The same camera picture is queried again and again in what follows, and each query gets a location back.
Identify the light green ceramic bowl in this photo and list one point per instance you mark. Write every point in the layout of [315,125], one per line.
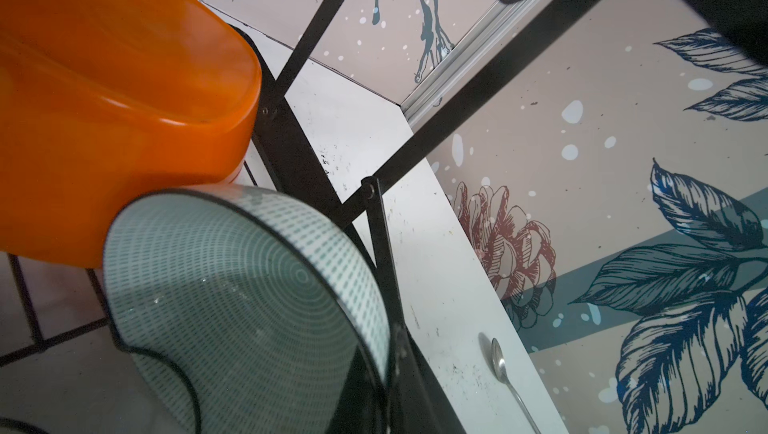
[248,311]

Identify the orange plastic bowl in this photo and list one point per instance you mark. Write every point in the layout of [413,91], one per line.
[105,100]

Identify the metal spoon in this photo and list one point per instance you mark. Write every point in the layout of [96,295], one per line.
[500,371]

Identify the black wire dish rack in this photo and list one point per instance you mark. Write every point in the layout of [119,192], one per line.
[683,294]

